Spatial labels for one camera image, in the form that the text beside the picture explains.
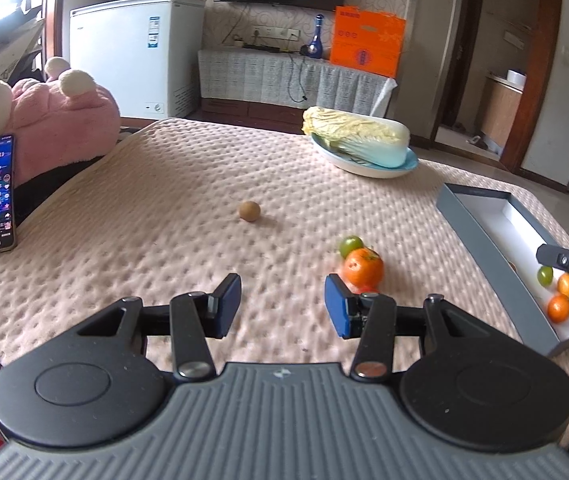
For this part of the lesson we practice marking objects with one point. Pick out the pale blue plate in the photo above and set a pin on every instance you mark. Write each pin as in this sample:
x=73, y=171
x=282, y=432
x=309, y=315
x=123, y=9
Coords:
x=389, y=172

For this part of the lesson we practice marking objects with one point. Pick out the black power strip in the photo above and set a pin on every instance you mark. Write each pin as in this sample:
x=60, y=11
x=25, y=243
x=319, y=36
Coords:
x=264, y=47

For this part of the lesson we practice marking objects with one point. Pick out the yellow-orange oval orange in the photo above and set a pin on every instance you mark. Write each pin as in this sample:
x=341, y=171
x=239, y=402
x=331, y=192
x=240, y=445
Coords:
x=567, y=286

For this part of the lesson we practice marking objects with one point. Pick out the dark wooden cabinet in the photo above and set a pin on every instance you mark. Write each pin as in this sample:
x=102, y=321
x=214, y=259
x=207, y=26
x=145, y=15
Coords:
x=254, y=112

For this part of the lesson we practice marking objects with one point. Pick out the orange tangerine with stem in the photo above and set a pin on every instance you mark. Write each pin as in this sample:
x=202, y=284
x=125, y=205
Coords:
x=363, y=269
x=559, y=308

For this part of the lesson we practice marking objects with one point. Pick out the orange gift box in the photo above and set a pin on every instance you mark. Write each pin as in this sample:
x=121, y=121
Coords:
x=364, y=42

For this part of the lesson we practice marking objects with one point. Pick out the white round container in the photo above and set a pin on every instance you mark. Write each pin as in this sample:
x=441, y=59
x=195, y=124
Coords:
x=517, y=77

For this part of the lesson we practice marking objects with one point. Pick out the grey cardboard box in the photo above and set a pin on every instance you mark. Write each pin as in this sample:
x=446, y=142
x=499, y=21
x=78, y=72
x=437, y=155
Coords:
x=474, y=225

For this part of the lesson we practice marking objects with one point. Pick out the white slipper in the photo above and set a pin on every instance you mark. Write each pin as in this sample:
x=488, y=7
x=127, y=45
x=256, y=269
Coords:
x=475, y=140

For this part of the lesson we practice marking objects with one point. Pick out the pink plush toy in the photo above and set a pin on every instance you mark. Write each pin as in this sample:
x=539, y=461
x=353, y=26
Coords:
x=64, y=120

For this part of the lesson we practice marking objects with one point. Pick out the blue glass vase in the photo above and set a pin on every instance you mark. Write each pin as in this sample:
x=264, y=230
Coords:
x=317, y=50

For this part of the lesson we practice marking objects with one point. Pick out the wooden kitchen cabinet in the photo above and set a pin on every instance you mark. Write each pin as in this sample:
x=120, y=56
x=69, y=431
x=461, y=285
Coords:
x=496, y=110

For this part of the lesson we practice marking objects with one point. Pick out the grey lace cabinet cover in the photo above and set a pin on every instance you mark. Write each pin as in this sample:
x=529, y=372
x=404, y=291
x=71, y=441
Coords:
x=254, y=77

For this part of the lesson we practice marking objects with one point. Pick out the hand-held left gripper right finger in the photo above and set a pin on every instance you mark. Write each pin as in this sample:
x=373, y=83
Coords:
x=337, y=305

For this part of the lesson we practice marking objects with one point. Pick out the small brown longan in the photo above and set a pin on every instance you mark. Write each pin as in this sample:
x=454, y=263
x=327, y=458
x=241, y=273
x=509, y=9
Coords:
x=249, y=211

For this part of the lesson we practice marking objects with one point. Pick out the white chest freezer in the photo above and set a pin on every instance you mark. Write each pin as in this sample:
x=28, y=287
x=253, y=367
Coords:
x=129, y=60

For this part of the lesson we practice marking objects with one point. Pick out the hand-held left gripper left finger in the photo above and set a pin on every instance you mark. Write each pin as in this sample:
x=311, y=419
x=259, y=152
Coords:
x=227, y=305

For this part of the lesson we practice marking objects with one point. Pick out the napa cabbage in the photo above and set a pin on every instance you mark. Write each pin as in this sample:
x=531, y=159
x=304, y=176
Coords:
x=359, y=132

